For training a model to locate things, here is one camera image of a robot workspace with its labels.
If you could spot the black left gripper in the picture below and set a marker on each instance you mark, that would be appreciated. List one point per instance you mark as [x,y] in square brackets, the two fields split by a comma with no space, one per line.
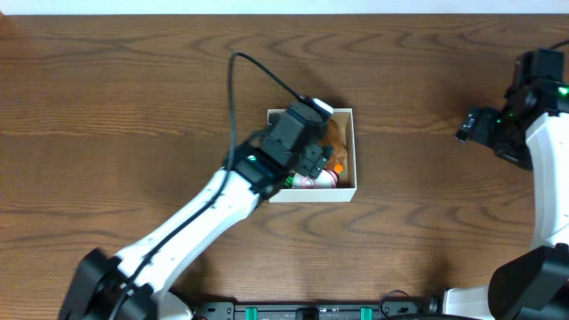
[314,156]

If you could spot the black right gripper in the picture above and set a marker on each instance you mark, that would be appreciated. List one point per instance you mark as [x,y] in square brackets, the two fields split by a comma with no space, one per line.
[479,132]

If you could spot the pink duck toy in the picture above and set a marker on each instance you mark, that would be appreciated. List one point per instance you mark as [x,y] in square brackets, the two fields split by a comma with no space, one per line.
[326,179]

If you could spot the brown plush toy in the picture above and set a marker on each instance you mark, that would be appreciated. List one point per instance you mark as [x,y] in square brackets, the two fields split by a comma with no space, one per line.
[333,138]

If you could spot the green ball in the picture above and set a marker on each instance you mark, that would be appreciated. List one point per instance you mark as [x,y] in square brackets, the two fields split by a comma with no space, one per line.
[289,181]

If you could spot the white cardboard box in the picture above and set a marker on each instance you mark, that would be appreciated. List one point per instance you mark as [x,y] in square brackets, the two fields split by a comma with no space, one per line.
[347,179]

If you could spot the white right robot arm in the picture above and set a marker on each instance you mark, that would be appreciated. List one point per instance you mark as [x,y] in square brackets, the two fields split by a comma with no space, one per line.
[531,132]

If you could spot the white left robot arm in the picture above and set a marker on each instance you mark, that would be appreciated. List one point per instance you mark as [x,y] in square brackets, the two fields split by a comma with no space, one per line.
[135,283]

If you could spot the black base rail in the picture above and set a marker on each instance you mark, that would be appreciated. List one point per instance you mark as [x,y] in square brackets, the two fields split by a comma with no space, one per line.
[392,304]

